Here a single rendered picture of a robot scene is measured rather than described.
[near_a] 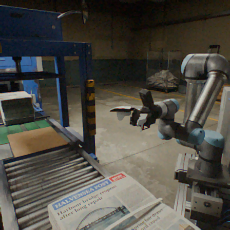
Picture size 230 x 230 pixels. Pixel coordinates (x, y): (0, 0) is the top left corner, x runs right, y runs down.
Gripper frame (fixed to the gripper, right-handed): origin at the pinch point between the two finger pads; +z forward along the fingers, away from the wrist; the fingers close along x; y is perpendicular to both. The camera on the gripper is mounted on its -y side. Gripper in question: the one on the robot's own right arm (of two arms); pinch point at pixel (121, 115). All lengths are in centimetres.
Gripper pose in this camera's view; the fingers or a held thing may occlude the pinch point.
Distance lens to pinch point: 70.9
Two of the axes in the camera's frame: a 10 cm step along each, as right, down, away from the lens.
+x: -6.6, -3.5, 6.7
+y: -0.9, 9.2, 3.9
